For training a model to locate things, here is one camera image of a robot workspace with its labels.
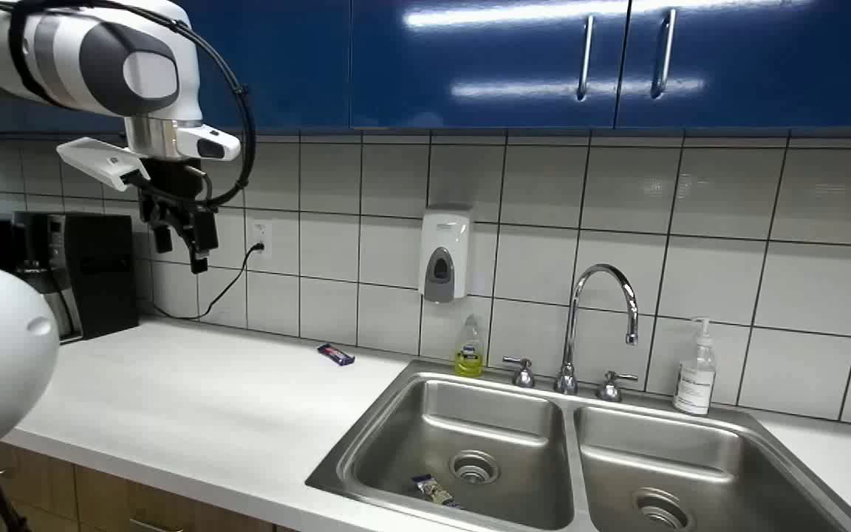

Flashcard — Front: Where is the small dark snack packet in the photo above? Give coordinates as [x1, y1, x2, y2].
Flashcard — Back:
[408, 473, 458, 508]

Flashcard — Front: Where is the white wall outlet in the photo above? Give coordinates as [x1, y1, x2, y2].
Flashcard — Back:
[244, 216, 278, 266]

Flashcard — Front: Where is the purple candy bar wrapper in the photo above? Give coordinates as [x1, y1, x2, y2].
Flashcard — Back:
[315, 340, 361, 370]

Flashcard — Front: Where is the round sink drain strainer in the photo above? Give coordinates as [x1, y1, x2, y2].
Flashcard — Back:
[634, 486, 695, 532]
[450, 448, 500, 486]

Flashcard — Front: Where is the stainless steel double sink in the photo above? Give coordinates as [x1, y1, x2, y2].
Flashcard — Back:
[303, 356, 851, 532]

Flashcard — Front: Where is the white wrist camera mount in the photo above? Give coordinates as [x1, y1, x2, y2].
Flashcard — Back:
[52, 135, 154, 194]

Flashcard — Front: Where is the white wall soap dispenser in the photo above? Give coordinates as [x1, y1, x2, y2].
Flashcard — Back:
[416, 207, 475, 305]

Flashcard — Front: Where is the chrome gooseneck faucet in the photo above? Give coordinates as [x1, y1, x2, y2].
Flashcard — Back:
[553, 260, 645, 399]

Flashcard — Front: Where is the chrome faucet handle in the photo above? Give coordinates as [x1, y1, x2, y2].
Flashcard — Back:
[593, 370, 640, 404]
[500, 355, 540, 390]

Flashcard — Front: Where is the yellow dish soap bottle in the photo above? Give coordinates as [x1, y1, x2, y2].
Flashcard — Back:
[450, 313, 491, 380]

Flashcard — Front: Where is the silver cabinet door handle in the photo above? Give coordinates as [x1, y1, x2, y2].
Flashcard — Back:
[651, 6, 679, 104]
[572, 12, 599, 105]

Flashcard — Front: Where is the wooden base cabinet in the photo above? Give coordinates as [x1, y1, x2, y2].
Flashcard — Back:
[0, 439, 296, 532]

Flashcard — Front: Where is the clear pump soap bottle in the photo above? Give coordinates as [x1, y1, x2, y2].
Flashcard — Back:
[670, 316, 721, 420]

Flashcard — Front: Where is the black power cord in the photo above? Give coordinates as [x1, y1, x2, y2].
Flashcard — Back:
[197, 238, 268, 324]

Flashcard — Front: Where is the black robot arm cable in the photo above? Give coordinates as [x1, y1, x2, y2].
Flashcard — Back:
[5, 0, 259, 210]

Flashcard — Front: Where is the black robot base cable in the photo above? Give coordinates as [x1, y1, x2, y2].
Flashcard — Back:
[0, 454, 29, 532]

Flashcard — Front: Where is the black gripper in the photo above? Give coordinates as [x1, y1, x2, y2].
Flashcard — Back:
[133, 155, 222, 278]

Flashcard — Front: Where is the black coffee maker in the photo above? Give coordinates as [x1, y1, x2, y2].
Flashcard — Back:
[15, 210, 145, 343]

